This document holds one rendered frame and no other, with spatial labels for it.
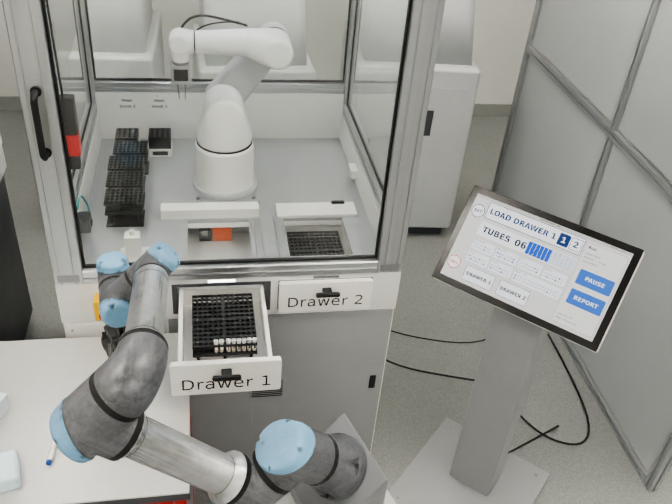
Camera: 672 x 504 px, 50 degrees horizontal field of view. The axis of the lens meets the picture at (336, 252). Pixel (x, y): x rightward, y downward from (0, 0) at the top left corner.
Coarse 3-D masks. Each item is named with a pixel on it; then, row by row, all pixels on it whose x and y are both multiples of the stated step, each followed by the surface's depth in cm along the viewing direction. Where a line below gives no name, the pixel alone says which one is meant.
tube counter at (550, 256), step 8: (520, 240) 211; (528, 240) 210; (512, 248) 212; (520, 248) 211; (528, 248) 210; (536, 248) 209; (544, 248) 208; (536, 256) 209; (544, 256) 208; (552, 256) 207; (560, 256) 206; (568, 256) 205; (552, 264) 207; (560, 264) 206; (568, 264) 205
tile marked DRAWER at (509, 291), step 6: (504, 282) 211; (498, 288) 211; (504, 288) 211; (510, 288) 210; (516, 288) 209; (522, 288) 209; (498, 294) 211; (504, 294) 210; (510, 294) 210; (516, 294) 209; (522, 294) 208; (528, 294) 208; (510, 300) 209; (516, 300) 209; (522, 300) 208; (522, 306) 208
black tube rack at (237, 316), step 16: (192, 304) 210; (208, 304) 211; (224, 304) 212; (240, 304) 216; (192, 320) 204; (208, 320) 205; (224, 320) 206; (240, 320) 206; (192, 336) 199; (208, 336) 200; (224, 336) 200; (240, 336) 201; (256, 336) 201; (208, 352) 199; (224, 352) 199; (240, 352) 200; (256, 352) 201
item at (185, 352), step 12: (180, 288) 217; (192, 288) 217; (204, 288) 217; (216, 288) 218; (228, 288) 218; (240, 288) 219; (252, 288) 220; (180, 300) 212; (240, 300) 222; (264, 300) 215; (180, 312) 208; (264, 312) 211; (180, 324) 204; (264, 324) 206; (180, 336) 200; (264, 336) 207; (180, 348) 196; (264, 348) 207; (180, 360) 192; (192, 360) 201
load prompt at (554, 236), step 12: (492, 204) 217; (492, 216) 216; (504, 216) 215; (516, 216) 213; (516, 228) 213; (528, 228) 211; (540, 228) 210; (552, 228) 208; (552, 240) 208; (564, 240) 206; (576, 240) 205; (576, 252) 205
